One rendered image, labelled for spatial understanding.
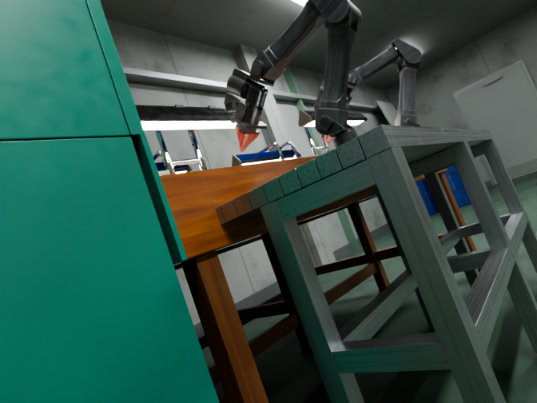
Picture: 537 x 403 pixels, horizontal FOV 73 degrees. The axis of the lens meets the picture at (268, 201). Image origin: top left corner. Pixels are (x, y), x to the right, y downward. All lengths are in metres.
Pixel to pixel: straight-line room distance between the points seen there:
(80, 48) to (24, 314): 0.48
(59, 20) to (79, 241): 0.42
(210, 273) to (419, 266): 0.42
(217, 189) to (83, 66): 0.36
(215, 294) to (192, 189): 0.23
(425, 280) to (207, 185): 0.50
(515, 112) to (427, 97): 1.76
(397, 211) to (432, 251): 0.08
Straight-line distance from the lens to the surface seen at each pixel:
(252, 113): 1.09
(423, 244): 0.61
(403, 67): 1.59
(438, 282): 0.62
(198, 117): 1.34
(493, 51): 9.27
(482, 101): 9.11
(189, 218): 0.79
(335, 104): 0.95
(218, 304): 0.81
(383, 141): 0.61
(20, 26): 0.81
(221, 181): 0.88
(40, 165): 0.68
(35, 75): 0.76
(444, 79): 9.35
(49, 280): 0.63
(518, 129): 9.01
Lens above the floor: 0.56
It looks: 6 degrees up
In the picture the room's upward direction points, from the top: 20 degrees counter-clockwise
